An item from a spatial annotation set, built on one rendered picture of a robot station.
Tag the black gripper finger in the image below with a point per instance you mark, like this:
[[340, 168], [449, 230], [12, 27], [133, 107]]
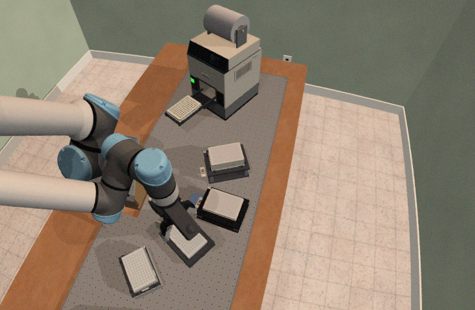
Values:
[[191, 207], [165, 229]]

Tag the beige horizontal cylinder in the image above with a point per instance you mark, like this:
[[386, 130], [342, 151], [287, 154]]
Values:
[[224, 22]]

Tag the blue liquid puddle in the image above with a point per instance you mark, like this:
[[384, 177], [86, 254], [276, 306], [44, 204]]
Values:
[[194, 197]]

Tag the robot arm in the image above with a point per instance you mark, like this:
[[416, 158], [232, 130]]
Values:
[[94, 150]]

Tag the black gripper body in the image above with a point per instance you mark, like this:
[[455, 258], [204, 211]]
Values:
[[158, 210]]

